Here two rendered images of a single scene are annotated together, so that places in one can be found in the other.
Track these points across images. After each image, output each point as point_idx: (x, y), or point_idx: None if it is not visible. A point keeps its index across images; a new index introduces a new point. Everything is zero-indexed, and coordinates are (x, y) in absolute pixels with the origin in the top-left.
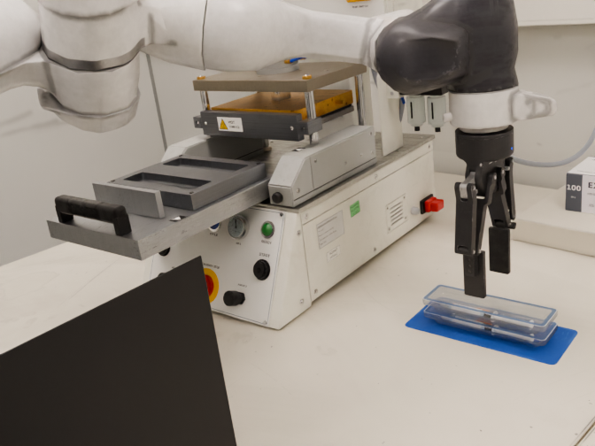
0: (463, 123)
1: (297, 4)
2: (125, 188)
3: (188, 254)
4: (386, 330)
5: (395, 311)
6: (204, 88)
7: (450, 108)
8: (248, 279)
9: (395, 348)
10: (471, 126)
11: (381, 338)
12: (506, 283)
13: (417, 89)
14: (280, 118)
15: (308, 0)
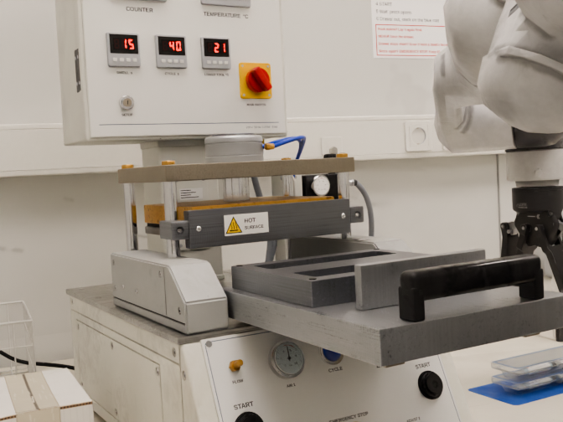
0: (555, 175)
1: (170, 95)
2: (433, 257)
3: (303, 419)
4: (520, 412)
5: (481, 404)
6: (190, 177)
7: (537, 165)
8: (417, 407)
9: (560, 414)
10: (561, 177)
11: (536, 416)
12: (462, 367)
13: (560, 138)
14: (327, 204)
15: (187, 91)
